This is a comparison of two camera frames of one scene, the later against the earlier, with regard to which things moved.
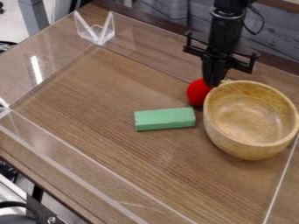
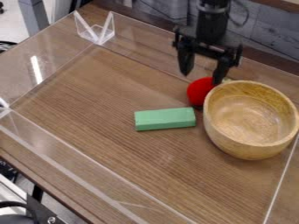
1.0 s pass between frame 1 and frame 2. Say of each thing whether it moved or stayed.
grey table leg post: stayed
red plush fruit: stayed
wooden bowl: stayed
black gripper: moved
